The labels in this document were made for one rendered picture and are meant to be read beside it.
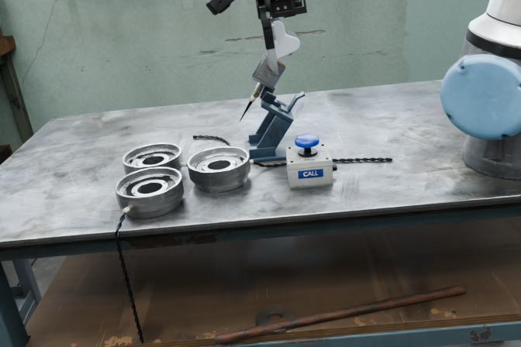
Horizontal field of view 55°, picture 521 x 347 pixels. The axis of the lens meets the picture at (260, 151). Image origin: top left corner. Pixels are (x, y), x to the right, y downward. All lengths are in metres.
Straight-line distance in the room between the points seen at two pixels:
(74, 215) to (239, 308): 0.35
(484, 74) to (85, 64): 2.13
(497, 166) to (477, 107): 0.19
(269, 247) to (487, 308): 0.44
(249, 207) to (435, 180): 0.30
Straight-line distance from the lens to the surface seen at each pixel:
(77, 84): 2.62
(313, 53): 2.45
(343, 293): 0.99
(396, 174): 0.85
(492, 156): 0.87
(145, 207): 0.78
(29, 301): 1.74
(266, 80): 0.91
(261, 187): 0.83
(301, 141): 0.80
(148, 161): 0.94
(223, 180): 0.81
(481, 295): 1.02
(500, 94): 0.68
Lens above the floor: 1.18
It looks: 23 degrees down
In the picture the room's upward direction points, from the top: 6 degrees counter-clockwise
